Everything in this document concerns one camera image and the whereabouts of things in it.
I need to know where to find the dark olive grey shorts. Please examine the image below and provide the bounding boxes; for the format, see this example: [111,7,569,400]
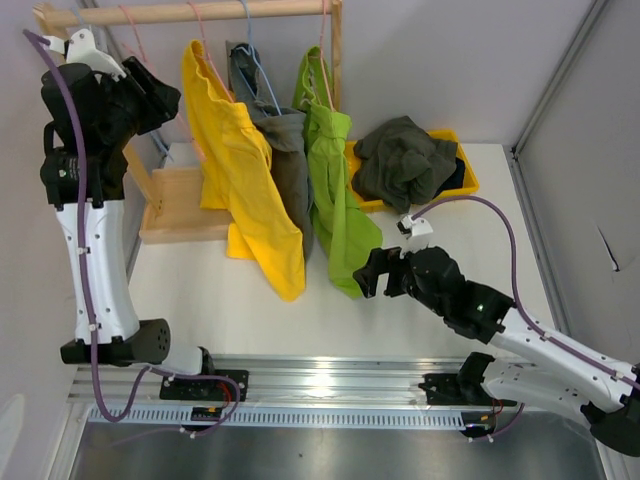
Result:
[351,116,458,213]

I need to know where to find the light grey shorts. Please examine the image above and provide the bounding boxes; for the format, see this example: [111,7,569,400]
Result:
[226,41,314,258]

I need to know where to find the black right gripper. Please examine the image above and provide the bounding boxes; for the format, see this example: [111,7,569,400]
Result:
[353,240,447,318]

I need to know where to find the yellow shorts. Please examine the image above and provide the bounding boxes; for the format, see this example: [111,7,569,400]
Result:
[181,39,306,302]

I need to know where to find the aluminium mounting rail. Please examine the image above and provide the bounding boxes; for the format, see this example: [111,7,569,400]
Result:
[67,353,614,414]

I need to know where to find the blue hanger of grey shorts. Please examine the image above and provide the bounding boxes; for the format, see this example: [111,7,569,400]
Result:
[240,0,282,116]

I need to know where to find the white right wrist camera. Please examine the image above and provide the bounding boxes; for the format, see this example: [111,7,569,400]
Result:
[396,214,434,258]

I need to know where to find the pink hanger of yellow shorts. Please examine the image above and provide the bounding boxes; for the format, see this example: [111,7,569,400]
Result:
[187,1,234,103]

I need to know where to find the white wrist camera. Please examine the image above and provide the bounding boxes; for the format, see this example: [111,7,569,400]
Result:
[396,214,434,258]
[44,28,127,82]

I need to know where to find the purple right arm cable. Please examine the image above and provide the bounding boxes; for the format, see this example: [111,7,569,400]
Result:
[414,194,640,444]

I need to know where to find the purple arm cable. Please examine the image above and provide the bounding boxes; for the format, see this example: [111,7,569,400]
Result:
[414,194,640,444]
[22,28,244,444]

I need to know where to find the slotted white cable duct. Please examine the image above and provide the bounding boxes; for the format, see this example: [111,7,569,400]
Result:
[87,403,466,430]

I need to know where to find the wooden clothes rack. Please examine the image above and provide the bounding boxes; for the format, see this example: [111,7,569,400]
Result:
[33,1,343,244]

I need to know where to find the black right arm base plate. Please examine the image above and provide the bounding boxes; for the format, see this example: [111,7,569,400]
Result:
[418,373,495,406]

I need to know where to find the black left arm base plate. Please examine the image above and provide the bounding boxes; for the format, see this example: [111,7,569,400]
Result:
[159,369,250,403]

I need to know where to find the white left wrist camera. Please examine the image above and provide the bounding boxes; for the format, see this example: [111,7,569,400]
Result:
[44,28,127,82]

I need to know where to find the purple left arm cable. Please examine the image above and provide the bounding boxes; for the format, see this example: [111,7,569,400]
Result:
[22,28,244,444]

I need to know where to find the pink hanger of olive shorts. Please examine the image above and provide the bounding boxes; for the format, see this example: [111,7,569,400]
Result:
[118,5,205,163]

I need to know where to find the lime green shorts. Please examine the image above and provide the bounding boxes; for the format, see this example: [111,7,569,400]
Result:
[293,46,383,299]

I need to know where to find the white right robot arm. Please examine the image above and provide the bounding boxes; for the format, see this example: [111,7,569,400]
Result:
[353,247,639,457]

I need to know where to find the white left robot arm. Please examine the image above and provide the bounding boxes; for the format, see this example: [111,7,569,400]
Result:
[40,53,217,400]

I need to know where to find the navy blue shorts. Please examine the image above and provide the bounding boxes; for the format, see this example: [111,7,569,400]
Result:
[441,158,466,190]

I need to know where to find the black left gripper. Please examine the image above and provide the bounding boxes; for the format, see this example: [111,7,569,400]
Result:
[98,55,182,147]

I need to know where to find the pink hanger of green shorts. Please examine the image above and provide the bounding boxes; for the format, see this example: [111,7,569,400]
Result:
[294,1,341,112]

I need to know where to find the yellow plastic tray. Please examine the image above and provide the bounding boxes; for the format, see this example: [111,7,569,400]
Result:
[344,129,479,213]

